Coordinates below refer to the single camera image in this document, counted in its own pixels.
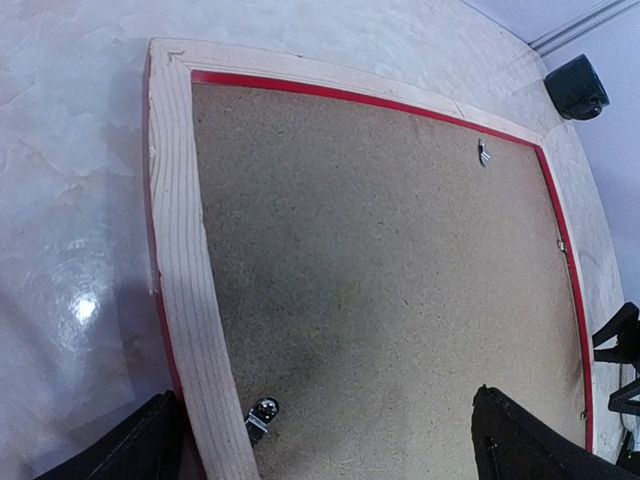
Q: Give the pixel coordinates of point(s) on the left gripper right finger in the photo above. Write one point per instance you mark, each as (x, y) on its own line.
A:
(511, 443)

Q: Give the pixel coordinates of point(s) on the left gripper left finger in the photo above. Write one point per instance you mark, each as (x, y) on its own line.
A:
(145, 445)

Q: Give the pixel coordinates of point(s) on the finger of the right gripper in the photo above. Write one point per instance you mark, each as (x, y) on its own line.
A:
(626, 399)
(617, 342)

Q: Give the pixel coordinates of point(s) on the wooden photo frame red edge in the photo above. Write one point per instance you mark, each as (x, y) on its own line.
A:
(182, 278)

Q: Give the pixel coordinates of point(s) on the brown backing board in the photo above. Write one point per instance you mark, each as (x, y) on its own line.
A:
(372, 274)

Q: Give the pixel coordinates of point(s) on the dark green cup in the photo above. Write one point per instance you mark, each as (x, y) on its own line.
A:
(576, 90)

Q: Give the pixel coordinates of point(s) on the right aluminium corner post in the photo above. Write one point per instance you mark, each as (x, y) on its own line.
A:
(581, 25)

